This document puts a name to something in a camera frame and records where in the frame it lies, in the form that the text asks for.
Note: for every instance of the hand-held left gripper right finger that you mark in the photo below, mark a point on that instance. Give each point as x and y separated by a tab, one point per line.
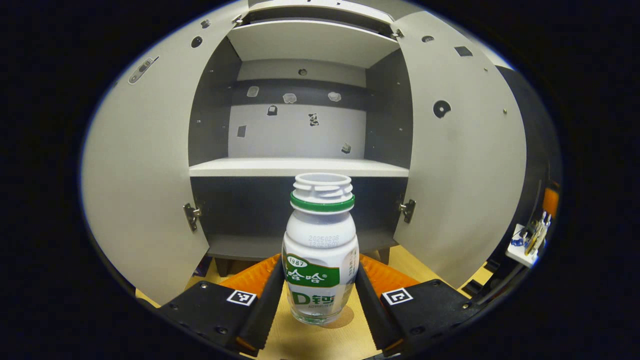
372	315

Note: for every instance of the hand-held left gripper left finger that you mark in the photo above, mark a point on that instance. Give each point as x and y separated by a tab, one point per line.
265	310

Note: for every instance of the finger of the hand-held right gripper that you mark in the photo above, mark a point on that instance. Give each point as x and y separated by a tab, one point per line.
550	200

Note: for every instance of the white green drink bottle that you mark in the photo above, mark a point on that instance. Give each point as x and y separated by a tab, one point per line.
320	240

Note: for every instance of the brown round coaster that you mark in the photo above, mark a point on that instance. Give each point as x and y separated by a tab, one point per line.
345	317

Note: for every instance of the grey open cabinet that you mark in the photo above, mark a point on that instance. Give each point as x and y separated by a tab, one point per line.
295	135

